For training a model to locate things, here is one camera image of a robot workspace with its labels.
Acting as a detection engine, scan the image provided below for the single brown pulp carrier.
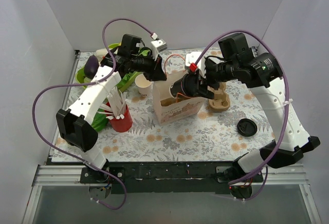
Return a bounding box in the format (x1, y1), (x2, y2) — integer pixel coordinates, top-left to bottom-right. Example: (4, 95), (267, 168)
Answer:
(160, 99), (177, 107)

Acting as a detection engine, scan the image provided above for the green toy lettuce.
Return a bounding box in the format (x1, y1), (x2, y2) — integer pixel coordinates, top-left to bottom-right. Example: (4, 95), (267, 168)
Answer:
(92, 113), (108, 132)

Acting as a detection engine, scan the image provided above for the green vegetable tray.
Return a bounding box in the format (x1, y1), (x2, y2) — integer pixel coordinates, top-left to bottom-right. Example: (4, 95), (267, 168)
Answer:
(76, 58), (141, 92)

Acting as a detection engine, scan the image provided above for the red cup holder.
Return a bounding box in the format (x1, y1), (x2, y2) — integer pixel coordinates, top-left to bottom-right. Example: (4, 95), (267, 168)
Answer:
(106, 105), (133, 133)

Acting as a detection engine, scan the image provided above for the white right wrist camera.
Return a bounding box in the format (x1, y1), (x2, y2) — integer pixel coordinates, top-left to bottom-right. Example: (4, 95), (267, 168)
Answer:
(185, 51), (206, 78)

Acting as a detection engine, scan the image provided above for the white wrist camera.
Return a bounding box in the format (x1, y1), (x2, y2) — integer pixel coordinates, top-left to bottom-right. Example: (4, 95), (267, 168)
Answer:
(185, 51), (206, 78)
(151, 39), (168, 60)

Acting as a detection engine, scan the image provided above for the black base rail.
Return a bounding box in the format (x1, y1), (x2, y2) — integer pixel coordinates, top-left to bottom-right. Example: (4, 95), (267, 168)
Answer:
(79, 161), (265, 195)

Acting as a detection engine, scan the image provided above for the aluminium frame rail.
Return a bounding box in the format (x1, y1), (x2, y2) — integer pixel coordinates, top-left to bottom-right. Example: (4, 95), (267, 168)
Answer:
(32, 164), (85, 186)

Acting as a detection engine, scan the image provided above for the brown pulp cup carrier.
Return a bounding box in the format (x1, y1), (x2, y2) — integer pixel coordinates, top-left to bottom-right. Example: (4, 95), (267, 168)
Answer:
(208, 83), (231, 112)

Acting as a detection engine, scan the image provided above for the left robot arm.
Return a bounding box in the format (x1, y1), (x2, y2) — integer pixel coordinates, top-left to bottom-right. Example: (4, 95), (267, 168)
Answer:
(56, 34), (167, 183)

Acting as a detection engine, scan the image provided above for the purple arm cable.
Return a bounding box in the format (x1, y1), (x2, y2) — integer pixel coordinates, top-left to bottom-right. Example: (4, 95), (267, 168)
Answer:
(194, 30), (291, 201)
(32, 17), (158, 211)

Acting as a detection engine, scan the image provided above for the kraft paper takeout bag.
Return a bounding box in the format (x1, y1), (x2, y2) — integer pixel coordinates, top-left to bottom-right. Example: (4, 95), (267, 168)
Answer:
(152, 54), (205, 125)

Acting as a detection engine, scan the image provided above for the purple toy eggplant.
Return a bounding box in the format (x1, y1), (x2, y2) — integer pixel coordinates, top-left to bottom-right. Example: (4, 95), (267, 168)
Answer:
(84, 55), (99, 79)

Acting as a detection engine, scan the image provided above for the toy napa cabbage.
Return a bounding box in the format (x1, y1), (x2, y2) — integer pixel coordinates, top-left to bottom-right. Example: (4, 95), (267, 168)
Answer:
(95, 48), (108, 59)

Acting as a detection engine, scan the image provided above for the black plastic cup lid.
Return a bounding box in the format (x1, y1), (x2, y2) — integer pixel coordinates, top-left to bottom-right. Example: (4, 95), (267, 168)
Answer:
(181, 73), (199, 97)

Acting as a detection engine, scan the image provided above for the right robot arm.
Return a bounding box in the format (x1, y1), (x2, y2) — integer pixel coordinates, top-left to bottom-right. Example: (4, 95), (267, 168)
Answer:
(182, 30), (320, 184)

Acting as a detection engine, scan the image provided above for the floral patterned table mat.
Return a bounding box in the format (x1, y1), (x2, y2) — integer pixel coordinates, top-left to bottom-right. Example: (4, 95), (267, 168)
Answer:
(51, 48), (288, 162)

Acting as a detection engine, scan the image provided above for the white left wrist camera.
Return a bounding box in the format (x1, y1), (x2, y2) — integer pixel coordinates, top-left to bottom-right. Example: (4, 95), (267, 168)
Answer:
(151, 39), (168, 60)

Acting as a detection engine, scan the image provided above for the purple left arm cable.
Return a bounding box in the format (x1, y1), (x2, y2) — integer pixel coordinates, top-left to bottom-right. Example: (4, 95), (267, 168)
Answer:
(32, 17), (158, 211)

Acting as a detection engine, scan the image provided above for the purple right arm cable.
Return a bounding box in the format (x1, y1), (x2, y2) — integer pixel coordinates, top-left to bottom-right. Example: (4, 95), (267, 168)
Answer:
(194, 30), (291, 201)

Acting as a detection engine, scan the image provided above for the white paper coffee cup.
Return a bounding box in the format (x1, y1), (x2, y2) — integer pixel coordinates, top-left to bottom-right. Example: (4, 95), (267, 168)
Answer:
(135, 74), (152, 97)

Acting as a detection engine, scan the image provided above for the black paper coffee cup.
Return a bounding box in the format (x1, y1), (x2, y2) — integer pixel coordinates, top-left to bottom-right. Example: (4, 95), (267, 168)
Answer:
(169, 73), (205, 98)

